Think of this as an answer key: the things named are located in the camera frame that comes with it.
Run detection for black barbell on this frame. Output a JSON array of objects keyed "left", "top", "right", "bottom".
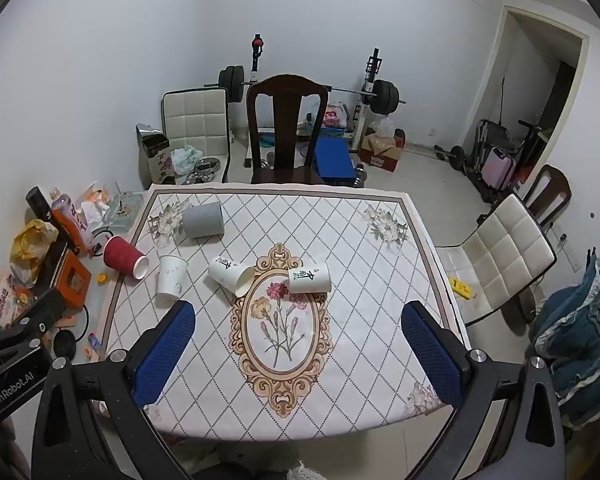
[{"left": 205, "top": 65, "right": 407, "bottom": 115}]

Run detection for tall printed gift box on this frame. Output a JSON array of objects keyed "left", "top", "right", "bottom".
[{"left": 136, "top": 123, "right": 177, "bottom": 186}]

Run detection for pink bottle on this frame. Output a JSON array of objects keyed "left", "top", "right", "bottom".
[{"left": 51, "top": 189, "right": 88, "bottom": 233}]

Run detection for yellow plastic bag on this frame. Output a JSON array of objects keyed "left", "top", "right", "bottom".
[{"left": 9, "top": 219, "right": 61, "bottom": 288}]

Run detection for white padded chair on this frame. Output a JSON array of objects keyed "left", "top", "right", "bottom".
[
  {"left": 161, "top": 87, "right": 236, "bottom": 183},
  {"left": 435, "top": 192, "right": 558, "bottom": 328}
]

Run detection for white black-print paper cup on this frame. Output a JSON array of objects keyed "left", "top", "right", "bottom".
[
  {"left": 286, "top": 261, "right": 332, "bottom": 293},
  {"left": 208, "top": 256, "right": 256, "bottom": 297}
]

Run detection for black bottle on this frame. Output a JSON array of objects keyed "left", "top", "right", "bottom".
[{"left": 26, "top": 186, "right": 56, "bottom": 221}]

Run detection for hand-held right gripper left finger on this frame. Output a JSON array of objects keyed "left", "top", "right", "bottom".
[{"left": 30, "top": 300, "right": 201, "bottom": 480}]

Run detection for short dumbbell bar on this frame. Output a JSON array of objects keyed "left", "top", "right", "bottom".
[{"left": 432, "top": 144, "right": 466, "bottom": 170}]

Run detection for blue bench pad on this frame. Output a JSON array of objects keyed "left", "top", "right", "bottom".
[{"left": 312, "top": 136, "right": 357, "bottom": 188}]

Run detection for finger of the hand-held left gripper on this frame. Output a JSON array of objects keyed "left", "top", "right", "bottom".
[{"left": 0, "top": 287, "right": 66, "bottom": 343}]

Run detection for black round disc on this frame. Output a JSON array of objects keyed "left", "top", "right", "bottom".
[{"left": 54, "top": 329, "right": 77, "bottom": 358}]

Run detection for black metal frame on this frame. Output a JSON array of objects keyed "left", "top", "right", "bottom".
[{"left": 517, "top": 120, "right": 543, "bottom": 171}]

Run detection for pink suitcase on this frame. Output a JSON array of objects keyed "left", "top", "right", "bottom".
[{"left": 481, "top": 152, "right": 516, "bottom": 192}]

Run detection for folded black cart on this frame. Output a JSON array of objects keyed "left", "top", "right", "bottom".
[{"left": 472, "top": 117, "right": 513, "bottom": 181}]

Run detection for grey cup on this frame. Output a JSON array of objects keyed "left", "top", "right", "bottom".
[{"left": 182, "top": 201, "right": 226, "bottom": 240}]

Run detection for floral printed tablecloth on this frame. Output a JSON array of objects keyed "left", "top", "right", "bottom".
[{"left": 100, "top": 182, "right": 473, "bottom": 448}]

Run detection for glass ashtray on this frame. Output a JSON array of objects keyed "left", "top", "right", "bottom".
[{"left": 100, "top": 191, "right": 143, "bottom": 231}]

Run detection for crumpled white green bag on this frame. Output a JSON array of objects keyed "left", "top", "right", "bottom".
[{"left": 172, "top": 144, "right": 206, "bottom": 173}]

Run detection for red ribbed paper cup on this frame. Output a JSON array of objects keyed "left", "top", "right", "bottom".
[{"left": 103, "top": 235, "right": 149, "bottom": 281}]

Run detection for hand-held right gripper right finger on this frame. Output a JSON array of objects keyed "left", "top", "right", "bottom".
[{"left": 401, "top": 300, "right": 568, "bottom": 480}]

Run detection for yellow plastic object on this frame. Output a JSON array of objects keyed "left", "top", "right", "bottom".
[{"left": 449, "top": 277, "right": 476, "bottom": 301}]

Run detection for plain white paper cup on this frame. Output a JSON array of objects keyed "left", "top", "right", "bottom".
[{"left": 157, "top": 255, "right": 188, "bottom": 298}]

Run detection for orange packet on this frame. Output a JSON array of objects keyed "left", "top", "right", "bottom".
[{"left": 50, "top": 210, "right": 98, "bottom": 257}]

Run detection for red white plastic bag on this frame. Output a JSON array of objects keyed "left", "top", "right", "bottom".
[{"left": 321, "top": 102, "right": 348, "bottom": 131}]

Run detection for blue denim clothing pile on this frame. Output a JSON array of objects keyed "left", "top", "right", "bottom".
[{"left": 527, "top": 247, "right": 600, "bottom": 431}]

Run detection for dark wooden chair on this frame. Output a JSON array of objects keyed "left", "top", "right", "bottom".
[
  {"left": 522, "top": 164, "right": 572, "bottom": 221},
  {"left": 246, "top": 74, "right": 329, "bottom": 186}
]

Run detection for printed snack packet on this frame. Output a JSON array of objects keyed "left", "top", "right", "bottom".
[{"left": 0, "top": 270, "right": 41, "bottom": 333}]

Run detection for orange box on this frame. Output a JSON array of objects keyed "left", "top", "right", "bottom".
[{"left": 45, "top": 247, "right": 93, "bottom": 311}]

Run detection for cardboard box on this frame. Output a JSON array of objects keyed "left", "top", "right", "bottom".
[{"left": 359, "top": 127, "right": 407, "bottom": 173}]

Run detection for white weight rack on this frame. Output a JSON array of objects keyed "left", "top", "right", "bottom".
[{"left": 245, "top": 34, "right": 383, "bottom": 168}]

